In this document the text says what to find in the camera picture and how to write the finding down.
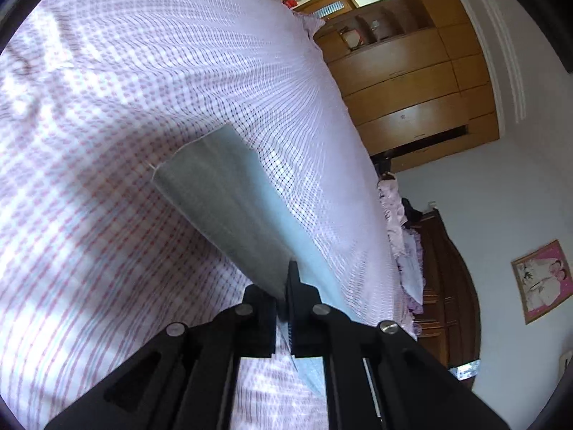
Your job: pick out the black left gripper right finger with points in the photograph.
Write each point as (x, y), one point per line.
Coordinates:
(311, 323)

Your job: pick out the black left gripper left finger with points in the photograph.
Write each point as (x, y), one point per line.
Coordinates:
(250, 327)

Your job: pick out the light blue pants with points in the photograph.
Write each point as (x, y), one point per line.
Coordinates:
(218, 184)

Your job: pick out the pink ruffled pillow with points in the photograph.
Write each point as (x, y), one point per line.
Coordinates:
(406, 247)

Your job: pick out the dark wooden headboard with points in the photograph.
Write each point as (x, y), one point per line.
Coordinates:
(450, 324)

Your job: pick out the wooden wardrobe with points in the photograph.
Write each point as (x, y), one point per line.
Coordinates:
(414, 78)

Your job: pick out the pink checked bed sheet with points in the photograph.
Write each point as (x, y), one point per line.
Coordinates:
(95, 96)

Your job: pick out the wooden door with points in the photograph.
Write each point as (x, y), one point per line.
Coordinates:
(326, 9)

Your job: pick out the pink framed wall picture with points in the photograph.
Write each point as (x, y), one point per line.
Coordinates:
(544, 280)

